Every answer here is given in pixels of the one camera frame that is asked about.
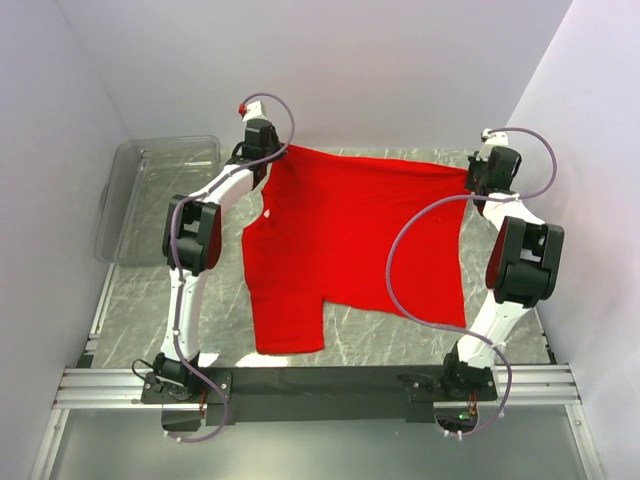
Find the red t shirt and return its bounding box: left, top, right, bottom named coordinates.
left=242, top=146, right=466, bottom=354

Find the clear plastic bin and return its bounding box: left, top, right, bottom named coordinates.
left=94, top=135, right=221, bottom=268

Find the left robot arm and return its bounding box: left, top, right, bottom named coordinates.
left=152, top=115, right=286, bottom=402

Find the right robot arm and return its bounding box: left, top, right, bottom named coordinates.
left=438, top=146, right=565, bottom=400

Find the black base beam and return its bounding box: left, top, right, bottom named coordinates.
left=141, top=365, right=498, bottom=426

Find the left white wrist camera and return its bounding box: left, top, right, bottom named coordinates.
left=238, top=100, right=267, bottom=122

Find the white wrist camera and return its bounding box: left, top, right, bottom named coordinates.
left=481, top=128, right=509, bottom=146
left=238, top=100, right=267, bottom=122

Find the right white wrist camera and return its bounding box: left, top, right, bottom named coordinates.
left=481, top=128, right=509, bottom=146

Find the aluminium rail frame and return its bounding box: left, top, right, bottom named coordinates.
left=29, top=149, right=601, bottom=480

